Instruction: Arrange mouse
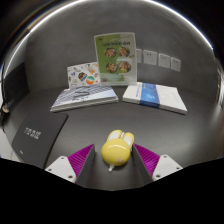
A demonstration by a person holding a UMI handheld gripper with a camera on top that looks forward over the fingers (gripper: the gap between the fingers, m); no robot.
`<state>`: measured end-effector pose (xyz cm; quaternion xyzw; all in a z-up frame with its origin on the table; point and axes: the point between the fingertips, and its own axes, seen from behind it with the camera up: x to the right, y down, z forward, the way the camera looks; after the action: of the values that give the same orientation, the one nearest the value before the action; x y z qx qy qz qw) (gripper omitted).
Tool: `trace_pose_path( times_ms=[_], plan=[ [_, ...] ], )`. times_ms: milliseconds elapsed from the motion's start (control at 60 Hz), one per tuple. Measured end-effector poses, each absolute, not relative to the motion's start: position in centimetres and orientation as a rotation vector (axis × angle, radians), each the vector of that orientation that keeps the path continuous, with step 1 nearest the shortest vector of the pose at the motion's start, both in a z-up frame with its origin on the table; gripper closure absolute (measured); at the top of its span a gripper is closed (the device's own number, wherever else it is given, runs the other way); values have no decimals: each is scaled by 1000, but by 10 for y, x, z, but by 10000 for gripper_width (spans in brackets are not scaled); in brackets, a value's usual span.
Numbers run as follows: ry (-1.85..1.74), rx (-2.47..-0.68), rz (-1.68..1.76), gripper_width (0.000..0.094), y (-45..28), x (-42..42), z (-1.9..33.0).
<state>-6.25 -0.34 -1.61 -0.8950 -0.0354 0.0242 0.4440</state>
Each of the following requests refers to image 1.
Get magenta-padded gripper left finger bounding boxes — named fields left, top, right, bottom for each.
left=44, top=143, right=98, bottom=188

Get grey striped cover book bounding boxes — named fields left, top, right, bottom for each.
left=49, top=83, right=120, bottom=113

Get white card with colourful stickers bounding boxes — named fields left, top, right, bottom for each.
left=66, top=61, right=102, bottom=89

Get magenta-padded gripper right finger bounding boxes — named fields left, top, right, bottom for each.
left=131, top=143, right=184, bottom=187

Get green food picture sign stand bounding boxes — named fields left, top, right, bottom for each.
left=93, top=31, right=138, bottom=87

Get yellow rabbit-shaped computer mouse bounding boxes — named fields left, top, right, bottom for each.
left=100, top=129, right=135, bottom=172

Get white book with blue band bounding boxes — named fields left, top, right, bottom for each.
left=121, top=81, right=188, bottom=115

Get white wall sockets row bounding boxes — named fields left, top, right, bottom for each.
left=135, top=48, right=183, bottom=73

